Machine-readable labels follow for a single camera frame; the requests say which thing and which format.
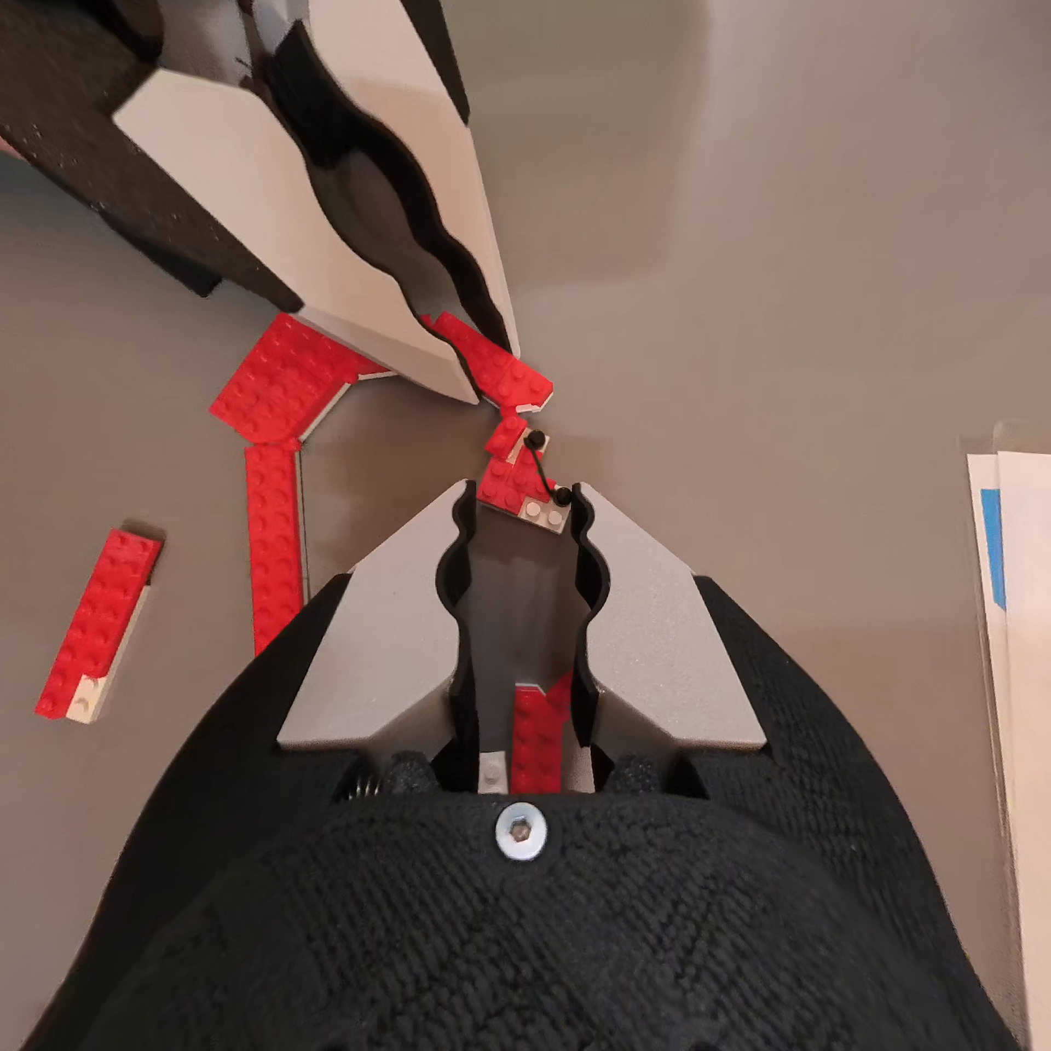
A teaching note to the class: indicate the red white lego strip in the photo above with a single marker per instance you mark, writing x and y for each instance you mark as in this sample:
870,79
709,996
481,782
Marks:
98,624

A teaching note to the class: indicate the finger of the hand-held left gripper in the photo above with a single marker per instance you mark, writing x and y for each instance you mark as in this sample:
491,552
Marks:
419,90
246,189

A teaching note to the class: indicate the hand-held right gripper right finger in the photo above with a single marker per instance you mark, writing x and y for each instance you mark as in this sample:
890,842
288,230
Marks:
665,657

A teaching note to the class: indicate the red lego angled section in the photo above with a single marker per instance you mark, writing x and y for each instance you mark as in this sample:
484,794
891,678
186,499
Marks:
287,386

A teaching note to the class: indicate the clear plastic bag with sheets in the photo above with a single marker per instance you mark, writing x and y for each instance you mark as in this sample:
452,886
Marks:
1026,657

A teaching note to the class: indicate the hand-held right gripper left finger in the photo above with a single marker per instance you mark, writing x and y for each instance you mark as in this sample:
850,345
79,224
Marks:
386,657

